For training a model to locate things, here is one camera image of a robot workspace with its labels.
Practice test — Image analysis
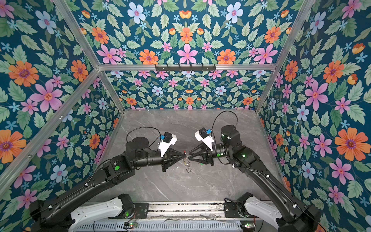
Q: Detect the black left camera cable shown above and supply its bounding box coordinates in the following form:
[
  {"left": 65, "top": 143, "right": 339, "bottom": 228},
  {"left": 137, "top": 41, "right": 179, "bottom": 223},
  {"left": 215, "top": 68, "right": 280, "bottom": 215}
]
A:
[{"left": 126, "top": 126, "right": 162, "bottom": 148}]

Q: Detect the black camera cable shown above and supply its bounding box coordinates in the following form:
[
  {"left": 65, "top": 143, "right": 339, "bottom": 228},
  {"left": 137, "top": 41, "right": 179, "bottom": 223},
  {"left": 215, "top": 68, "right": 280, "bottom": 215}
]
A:
[
  {"left": 211, "top": 110, "right": 239, "bottom": 132},
  {"left": 126, "top": 126, "right": 162, "bottom": 148}
]

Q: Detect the black right camera cable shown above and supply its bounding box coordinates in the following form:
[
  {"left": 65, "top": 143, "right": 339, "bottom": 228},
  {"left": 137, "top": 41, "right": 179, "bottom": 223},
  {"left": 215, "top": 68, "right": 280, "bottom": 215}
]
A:
[{"left": 211, "top": 110, "right": 239, "bottom": 132}]

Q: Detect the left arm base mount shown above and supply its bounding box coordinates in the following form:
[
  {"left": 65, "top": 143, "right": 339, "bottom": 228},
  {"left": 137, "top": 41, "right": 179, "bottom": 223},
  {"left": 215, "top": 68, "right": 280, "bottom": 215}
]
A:
[{"left": 123, "top": 203, "right": 150, "bottom": 219}]

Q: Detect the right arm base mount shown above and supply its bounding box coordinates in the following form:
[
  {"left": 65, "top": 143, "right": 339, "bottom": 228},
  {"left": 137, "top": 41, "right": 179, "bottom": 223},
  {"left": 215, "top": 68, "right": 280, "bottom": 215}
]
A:
[{"left": 223, "top": 192, "right": 258, "bottom": 218}]

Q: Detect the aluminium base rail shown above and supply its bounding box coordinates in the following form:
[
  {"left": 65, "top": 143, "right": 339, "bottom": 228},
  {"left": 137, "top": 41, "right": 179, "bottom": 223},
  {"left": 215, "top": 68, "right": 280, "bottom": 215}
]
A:
[{"left": 86, "top": 201, "right": 290, "bottom": 221}]

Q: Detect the silver metal keyring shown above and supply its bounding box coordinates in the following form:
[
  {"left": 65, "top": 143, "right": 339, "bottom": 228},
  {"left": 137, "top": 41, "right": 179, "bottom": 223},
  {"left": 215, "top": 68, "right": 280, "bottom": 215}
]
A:
[{"left": 186, "top": 153, "right": 192, "bottom": 173}]

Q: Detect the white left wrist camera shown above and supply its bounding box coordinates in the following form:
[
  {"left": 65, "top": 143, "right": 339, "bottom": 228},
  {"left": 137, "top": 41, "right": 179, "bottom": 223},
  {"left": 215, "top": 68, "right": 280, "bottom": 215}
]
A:
[{"left": 158, "top": 132, "right": 177, "bottom": 157}]

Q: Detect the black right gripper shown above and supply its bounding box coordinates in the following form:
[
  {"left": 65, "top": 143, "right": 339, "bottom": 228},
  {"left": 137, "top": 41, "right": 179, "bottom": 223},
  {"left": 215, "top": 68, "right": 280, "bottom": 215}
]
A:
[{"left": 189, "top": 142, "right": 233, "bottom": 167}]

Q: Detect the white perforated cable duct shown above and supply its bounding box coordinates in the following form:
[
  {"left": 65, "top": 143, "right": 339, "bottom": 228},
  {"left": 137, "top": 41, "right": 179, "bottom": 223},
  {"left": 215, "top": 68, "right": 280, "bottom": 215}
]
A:
[{"left": 73, "top": 220, "right": 242, "bottom": 232}]

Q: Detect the black wall hook rail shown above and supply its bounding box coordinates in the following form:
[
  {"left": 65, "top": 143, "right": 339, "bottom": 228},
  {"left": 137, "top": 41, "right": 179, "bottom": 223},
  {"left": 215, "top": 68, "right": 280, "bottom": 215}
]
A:
[{"left": 155, "top": 64, "right": 216, "bottom": 72}]

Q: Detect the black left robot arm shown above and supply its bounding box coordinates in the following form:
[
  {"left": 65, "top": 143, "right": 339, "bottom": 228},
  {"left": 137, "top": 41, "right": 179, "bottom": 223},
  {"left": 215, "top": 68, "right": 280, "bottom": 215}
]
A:
[{"left": 30, "top": 133, "right": 186, "bottom": 232}]

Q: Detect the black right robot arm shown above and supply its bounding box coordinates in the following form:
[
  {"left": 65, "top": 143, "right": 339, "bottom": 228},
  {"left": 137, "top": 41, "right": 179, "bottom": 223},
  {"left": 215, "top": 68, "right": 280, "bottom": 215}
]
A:
[{"left": 188, "top": 125, "right": 321, "bottom": 232}]

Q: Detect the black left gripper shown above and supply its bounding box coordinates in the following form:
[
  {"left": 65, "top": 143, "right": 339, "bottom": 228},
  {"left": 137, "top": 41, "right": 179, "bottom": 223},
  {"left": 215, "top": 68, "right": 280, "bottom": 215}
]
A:
[{"left": 133, "top": 145, "right": 189, "bottom": 172}]

